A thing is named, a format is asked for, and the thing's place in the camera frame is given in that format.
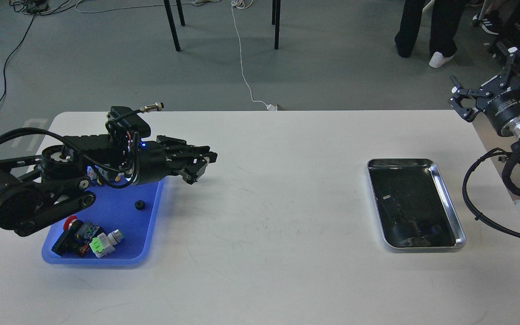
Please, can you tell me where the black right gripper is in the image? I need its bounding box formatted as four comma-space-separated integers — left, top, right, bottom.
448, 42, 520, 137

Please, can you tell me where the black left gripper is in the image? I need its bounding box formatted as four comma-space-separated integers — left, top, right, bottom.
131, 135, 218, 186

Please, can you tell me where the small black gear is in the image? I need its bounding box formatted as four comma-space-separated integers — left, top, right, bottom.
134, 200, 146, 210

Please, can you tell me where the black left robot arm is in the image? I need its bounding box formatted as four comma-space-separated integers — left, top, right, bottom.
0, 128, 217, 237

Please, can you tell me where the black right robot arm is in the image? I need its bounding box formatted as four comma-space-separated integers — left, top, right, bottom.
449, 47, 520, 197

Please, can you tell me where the blue plastic tray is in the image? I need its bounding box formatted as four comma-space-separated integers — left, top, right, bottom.
41, 179, 166, 267

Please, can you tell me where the silver metal tray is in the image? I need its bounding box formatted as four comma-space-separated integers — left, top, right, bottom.
367, 158, 466, 252

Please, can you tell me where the person in black trousers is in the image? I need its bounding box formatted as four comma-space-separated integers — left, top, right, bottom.
395, 0, 467, 69

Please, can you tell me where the red emergency stop button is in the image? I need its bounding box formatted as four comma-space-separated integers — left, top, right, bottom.
63, 215, 104, 242

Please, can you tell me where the black chair leg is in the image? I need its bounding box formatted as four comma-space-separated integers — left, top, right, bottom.
272, 0, 281, 50
163, 0, 181, 52

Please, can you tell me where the white green selector switch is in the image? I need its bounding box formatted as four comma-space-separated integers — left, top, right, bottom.
89, 230, 125, 258

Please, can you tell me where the black red switch block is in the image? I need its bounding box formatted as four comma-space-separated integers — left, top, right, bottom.
51, 230, 92, 258

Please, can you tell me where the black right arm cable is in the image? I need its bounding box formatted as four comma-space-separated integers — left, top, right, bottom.
462, 148, 520, 246

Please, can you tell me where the white cable on floor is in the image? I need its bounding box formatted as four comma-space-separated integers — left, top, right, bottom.
232, 0, 278, 111

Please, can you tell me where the black cable on floor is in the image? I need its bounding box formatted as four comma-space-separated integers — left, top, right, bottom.
0, 0, 78, 145

